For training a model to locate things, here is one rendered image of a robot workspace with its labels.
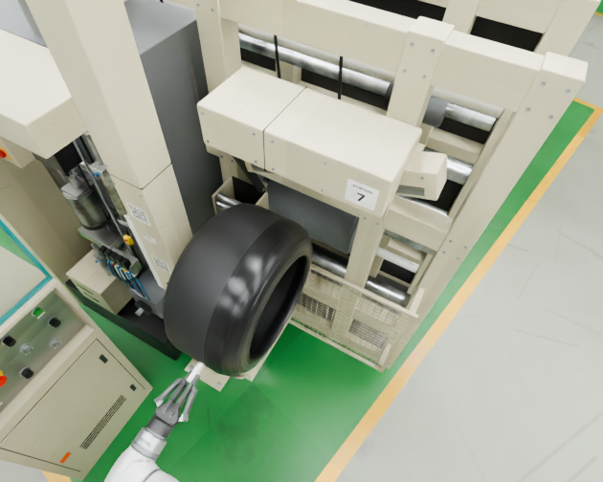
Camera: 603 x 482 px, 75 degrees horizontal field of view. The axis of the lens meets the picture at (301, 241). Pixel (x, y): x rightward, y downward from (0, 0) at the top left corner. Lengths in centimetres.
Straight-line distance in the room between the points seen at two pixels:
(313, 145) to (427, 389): 197
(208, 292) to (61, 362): 84
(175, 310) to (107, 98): 63
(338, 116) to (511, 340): 227
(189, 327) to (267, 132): 63
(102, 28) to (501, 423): 269
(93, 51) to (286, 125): 48
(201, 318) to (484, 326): 222
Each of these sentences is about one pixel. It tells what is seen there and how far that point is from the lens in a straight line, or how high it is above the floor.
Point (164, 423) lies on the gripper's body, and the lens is 137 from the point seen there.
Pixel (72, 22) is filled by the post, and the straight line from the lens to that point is 95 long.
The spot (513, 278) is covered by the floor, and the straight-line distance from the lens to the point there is 337.
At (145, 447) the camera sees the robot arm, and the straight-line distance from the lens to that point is 137.
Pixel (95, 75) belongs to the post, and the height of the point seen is 200.
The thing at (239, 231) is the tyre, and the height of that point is 149.
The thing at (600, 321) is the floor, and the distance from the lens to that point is 353.
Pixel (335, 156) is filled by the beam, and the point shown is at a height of 178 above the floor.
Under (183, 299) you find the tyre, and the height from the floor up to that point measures 140.
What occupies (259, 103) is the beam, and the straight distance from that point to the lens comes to 122.
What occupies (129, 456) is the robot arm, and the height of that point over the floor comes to 117.
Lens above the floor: 247
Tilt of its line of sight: 54 degrees down
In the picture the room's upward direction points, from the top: 4 degrees clockwise
